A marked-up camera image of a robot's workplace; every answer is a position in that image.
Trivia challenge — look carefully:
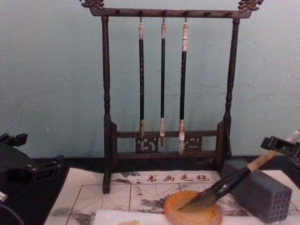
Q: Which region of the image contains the thin dark cable, silver plug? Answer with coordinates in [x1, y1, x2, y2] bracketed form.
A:
[0, 191, 24, 225]

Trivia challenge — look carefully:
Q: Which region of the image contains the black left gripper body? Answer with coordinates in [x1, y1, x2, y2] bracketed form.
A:
[0, 140, 38, 186]

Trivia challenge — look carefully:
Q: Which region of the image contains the black table cloth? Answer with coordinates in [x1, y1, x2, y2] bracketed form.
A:
[0, 156, 300, 225]

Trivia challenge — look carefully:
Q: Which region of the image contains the white gridded felt mat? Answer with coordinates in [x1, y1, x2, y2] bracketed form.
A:
[45, 166, 300, 225]

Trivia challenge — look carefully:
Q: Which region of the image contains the hanging brush with grey tip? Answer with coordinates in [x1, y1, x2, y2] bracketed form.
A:
[137, 15, 147, 153]

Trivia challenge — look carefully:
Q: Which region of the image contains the thin hanging brush, brown tip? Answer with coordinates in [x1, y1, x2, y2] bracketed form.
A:
[159, 15, 168, 148]

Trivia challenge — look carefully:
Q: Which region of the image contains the hanging brush with white tip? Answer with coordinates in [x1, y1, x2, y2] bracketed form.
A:
[178, 15, 190, 158]

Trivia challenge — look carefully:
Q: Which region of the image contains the grey block brush holder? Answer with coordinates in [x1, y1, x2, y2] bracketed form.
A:
[222, 159, 293, 224]

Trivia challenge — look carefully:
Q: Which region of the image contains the amber round ink dish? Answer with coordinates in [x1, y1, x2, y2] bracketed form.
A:
[163, 190, 224, 225]

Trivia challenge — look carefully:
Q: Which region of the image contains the large black-handled calligraphy brush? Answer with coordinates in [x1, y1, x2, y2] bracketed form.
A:
[177, 130, 300, 211]

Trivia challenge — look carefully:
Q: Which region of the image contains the white paper towel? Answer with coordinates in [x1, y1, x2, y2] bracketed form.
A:
[93, 208, 267, 225]

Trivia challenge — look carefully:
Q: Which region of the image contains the dark wooden brush rack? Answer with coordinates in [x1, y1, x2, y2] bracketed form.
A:
[81, 0, 264, 195]

